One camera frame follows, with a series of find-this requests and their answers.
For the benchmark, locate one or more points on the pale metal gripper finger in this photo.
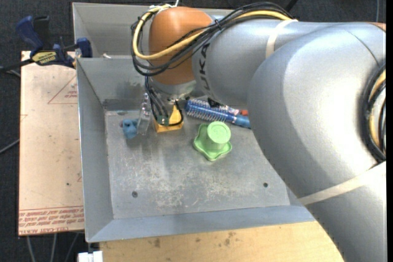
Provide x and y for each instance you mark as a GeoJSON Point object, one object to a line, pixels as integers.
{"type": "Point", "coordinates": [147, 107]}
{"type": "Point", "coordinates": [141, 125]}

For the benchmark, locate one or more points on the small blue toy animal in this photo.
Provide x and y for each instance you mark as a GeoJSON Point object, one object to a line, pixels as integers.
{"type": "Point", "coordinates": [129, 128]}

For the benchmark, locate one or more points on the yellow block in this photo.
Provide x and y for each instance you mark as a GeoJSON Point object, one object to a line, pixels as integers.
{"type": "Point", "coordinates": [172, 127]}

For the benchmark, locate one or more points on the blue hair brush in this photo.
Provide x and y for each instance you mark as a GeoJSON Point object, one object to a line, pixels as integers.
{"type": "Point", "coordinates": [208, 113]}

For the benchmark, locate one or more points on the green star-shaped toy cup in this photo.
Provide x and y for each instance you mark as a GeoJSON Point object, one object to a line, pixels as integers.
{"type": "Point", "coordinates": [215, 139]}

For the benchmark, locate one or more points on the grey metal bin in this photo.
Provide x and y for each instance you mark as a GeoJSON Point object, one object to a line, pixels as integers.
{"type": "Point", "coordinates": [172, 181]}

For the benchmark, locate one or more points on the brown cardboard board, red print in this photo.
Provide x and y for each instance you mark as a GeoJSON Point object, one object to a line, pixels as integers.
{"type": "Point", "coordinates": [49, 147]}

